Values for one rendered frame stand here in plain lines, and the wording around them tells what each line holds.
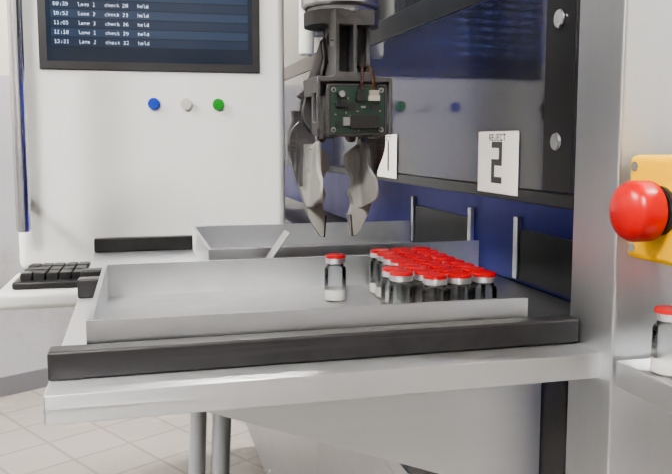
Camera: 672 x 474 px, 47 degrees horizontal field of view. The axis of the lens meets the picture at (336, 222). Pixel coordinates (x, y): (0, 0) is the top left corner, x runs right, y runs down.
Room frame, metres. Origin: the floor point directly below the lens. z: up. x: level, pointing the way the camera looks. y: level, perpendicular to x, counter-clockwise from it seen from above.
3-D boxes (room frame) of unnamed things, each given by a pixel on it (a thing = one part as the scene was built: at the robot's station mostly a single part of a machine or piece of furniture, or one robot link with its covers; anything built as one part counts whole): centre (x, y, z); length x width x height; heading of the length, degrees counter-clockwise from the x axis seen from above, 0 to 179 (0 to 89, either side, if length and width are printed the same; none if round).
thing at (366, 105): (0.74, -0.01, 1.10); 0.09 x 0.08 x 0.12; 14
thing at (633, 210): (0.51, -0.20, 0.99); 0.04 x 0.04 x 0.04; 14
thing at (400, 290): (0.67, -0.06, 0.90); 0.02 x 0.02 x 0.05
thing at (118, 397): (0.88, 0.04, 0.87); 0.70 x 0.48 x 0.02; 14
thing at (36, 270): (1.32, 0.33, 0.82); 0.40 x 0.14 x 0.02; 103
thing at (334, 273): (0.77, 0.00, 0.90); 0.02 x 0.02 x 0.04
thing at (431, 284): (0.73, -0.07, 0.90); 0.18 x 0.02 x 0.05; 14
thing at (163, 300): (0.70, 0.04, 0.90); 0.34 x 0.26 x 0.04; 104
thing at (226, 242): (1.06, 0.02, 0.90); 0.34 x 0.26 x 0.04; 104
